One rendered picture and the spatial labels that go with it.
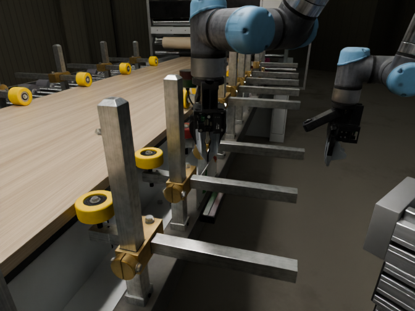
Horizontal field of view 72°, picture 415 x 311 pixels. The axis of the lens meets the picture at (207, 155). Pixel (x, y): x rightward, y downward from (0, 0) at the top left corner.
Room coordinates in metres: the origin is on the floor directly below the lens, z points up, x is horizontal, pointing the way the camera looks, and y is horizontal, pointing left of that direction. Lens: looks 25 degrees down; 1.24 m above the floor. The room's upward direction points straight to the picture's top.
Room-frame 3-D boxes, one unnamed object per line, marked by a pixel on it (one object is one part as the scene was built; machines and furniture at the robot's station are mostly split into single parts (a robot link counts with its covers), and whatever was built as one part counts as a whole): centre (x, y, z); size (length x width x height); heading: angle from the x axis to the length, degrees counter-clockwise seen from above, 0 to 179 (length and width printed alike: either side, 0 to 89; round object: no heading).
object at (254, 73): (1.89, -0.39, 0.94); 0.36 x 0.03 x 0.03; 74
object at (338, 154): (0.83, -0.41, 0.86); 0.06 x 0.03 x 0.09; 74
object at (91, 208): (0.51, 0.23, 0.85); 0.08 x 0.08 x 0.11
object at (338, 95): (0.85, -0.41, 1.05); 0.08 x 0.08 x 0.05
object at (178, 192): (0.70, 0.07, 0.83); 0.13 x 0.06 x 0.05; 164
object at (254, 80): (1.67, -0.26, 0.95); 0.50 x 0.04 x 0.04; 74
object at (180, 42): (3.34, -0.09, 1.04); 1.43 x 0.12 x 0.12; 74
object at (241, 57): (1.64, -0.19, 0.91); 0.03 x 0.03 x 0.48; 74
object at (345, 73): (0.85, -0.41, 1.12); 0.09 x 0.08 x 0.11; 72
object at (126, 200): (0.44, 0.15, 0.90); 0.03 x 0.03 x 0.48; 74
